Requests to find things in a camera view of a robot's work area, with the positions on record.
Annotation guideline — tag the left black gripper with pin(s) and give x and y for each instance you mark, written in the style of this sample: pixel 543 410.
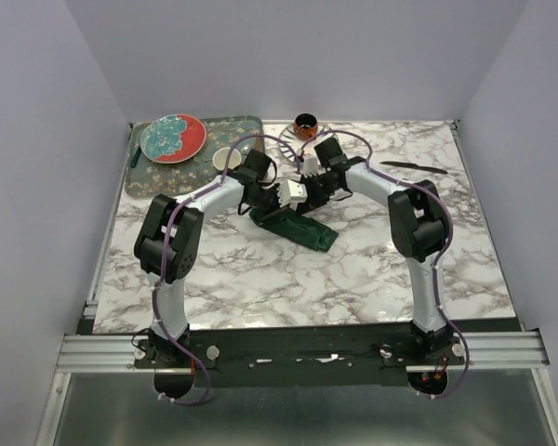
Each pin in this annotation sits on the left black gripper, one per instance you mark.
pixel 273 190

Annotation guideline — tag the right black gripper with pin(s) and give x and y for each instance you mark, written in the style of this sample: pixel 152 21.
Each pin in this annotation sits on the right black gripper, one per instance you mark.
pixel 312 202

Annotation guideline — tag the dark green cloth napkin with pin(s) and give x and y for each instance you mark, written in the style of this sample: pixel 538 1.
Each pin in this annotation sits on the dark green cloth napkin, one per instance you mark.
pixel 296 228

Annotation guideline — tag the black knife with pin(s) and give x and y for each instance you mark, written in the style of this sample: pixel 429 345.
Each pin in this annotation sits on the black knife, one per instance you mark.
pixel 423 168

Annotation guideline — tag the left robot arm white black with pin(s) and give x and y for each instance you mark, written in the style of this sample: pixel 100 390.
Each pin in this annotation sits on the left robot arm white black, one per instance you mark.
pixel 168 241

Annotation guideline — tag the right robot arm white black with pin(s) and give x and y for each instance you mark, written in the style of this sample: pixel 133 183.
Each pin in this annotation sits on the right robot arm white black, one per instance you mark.
pixel 421 231

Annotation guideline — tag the white striped saucer plate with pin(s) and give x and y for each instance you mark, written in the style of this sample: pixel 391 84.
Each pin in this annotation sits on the white striped saucer plate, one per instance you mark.
pixel 288 135

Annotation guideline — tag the brown glazed cup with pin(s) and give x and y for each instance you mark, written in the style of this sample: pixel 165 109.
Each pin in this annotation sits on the brown glazed cup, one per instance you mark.
pixel 305 126

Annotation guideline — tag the red and teal plate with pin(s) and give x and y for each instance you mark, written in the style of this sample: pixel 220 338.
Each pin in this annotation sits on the red and teal plate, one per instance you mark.
pixel 173 139

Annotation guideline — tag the floral teal serving tray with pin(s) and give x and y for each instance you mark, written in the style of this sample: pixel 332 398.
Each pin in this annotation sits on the floral teal serving tray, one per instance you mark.
pixel 148 179

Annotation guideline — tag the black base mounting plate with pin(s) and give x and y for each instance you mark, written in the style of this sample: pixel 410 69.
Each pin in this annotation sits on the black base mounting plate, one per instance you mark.
pixel 388 354

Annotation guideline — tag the cream mug with teal handle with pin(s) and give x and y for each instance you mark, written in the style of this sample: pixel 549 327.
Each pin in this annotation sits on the cream mug with teal handle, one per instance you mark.
pixel 226 158

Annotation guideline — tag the green handled utensil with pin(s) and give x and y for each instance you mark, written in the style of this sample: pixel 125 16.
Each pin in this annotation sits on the green handled utensil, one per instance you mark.
pixel 136 156

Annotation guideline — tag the aluminium frame rail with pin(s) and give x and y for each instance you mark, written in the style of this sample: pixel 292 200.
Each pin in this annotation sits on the aluminium frame rail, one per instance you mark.
pixel 113 354

